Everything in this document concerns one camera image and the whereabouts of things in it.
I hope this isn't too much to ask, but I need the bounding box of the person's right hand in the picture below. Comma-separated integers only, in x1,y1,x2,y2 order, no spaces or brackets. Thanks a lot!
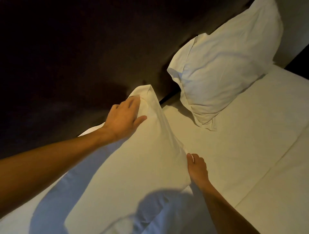
186,153,210,188

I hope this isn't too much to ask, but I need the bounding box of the person's left hand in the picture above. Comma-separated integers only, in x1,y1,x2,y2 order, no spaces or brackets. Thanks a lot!
102,95,148,143

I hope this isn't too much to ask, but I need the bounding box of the white pillow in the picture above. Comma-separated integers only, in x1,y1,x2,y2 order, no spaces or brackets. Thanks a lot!
29,84,213,234
167,0,284,131

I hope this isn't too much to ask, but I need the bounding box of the person's left forearm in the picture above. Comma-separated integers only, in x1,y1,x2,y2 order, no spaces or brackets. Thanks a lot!
0,126,117,219

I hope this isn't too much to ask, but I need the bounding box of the person's right forearm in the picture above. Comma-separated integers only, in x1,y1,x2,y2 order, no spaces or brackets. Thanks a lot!
193,179,261,234

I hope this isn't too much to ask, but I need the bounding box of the white bed sheet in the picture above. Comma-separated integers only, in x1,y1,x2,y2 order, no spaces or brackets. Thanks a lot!
0,65,309,234

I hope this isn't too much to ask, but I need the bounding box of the dark brown headboard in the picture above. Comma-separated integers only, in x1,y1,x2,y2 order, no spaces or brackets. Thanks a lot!
0,0,254,160

